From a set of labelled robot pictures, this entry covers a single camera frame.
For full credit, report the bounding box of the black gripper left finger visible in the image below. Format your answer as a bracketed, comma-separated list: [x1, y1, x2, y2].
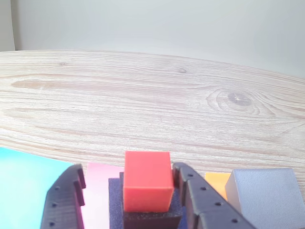
[40, 163, 86, 229]

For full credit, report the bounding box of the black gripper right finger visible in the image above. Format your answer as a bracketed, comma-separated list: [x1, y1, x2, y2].
[173, 162, 257, 229]

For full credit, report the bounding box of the medium black cube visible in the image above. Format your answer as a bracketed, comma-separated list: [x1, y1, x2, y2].
[108, 177, 189, 229]

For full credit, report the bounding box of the small black cube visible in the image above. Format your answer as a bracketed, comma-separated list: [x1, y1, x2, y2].
[119, 171, 183, 229]

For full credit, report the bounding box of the large grey cube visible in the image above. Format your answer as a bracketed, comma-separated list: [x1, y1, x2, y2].
[224, 168, 305, 229]

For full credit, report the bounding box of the small red cube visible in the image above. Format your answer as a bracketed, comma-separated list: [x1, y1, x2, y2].
[123, 151, 174, 213]

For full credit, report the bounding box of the orange paper sheet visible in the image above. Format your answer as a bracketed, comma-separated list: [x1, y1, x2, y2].
[204, 172, 232, 202]

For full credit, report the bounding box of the pink paper sheet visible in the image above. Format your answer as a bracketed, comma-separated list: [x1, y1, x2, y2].
[81, 162, 125, 229]

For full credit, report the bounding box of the blue paper sheet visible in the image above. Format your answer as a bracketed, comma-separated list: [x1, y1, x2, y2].
[0, 147, 74, 229]

